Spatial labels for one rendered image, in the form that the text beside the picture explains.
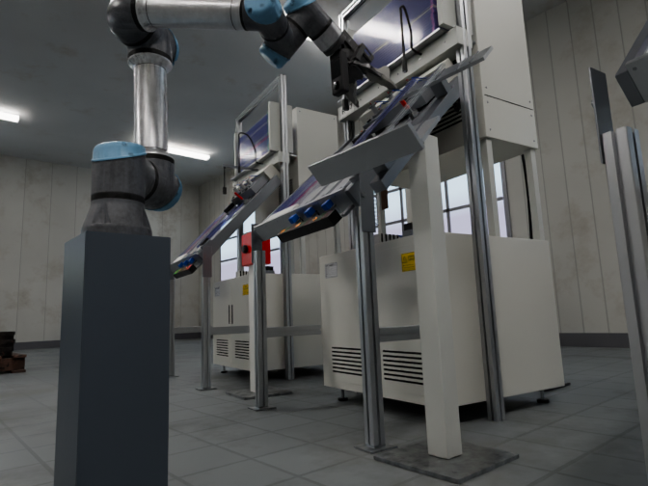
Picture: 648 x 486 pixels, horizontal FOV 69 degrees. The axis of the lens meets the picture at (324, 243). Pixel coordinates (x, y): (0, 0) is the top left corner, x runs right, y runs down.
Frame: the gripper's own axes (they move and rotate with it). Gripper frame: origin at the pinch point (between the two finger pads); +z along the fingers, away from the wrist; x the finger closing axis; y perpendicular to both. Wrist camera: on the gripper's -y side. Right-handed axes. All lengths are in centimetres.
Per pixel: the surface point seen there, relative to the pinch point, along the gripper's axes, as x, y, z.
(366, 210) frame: 5.7, -27.0, 15.7
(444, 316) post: -15, -51, 35
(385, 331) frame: 5, -54, 37
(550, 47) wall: 92, 338, 212
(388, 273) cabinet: 27, -24, 51
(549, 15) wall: 90, 366, 196
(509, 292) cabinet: 0, -14, 85
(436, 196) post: -14.5, -23.5, 20.0
